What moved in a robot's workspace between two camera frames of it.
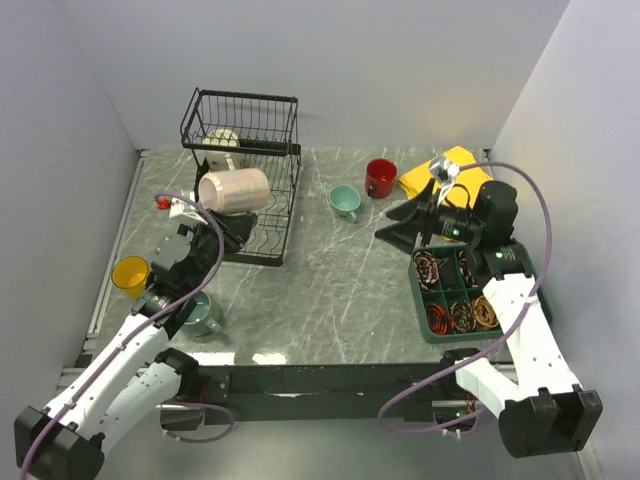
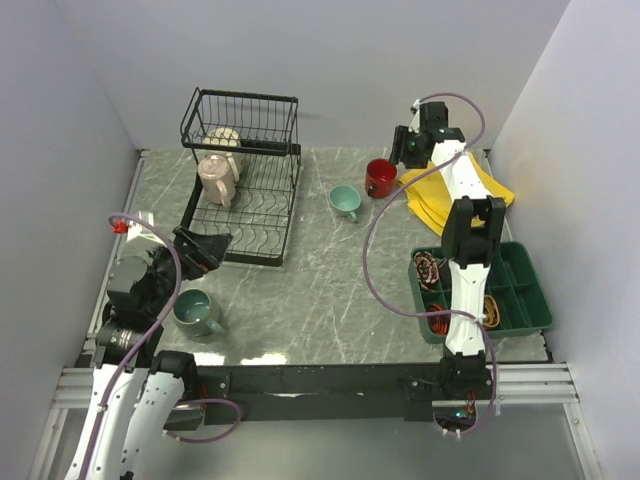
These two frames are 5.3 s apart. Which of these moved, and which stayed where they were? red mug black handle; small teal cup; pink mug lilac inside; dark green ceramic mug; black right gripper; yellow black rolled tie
Moved: pink mug lilac inside; black right gripper
Stayed: small teal cup; dark green ceramic mug; yellow black rolled tie; red mug black handle
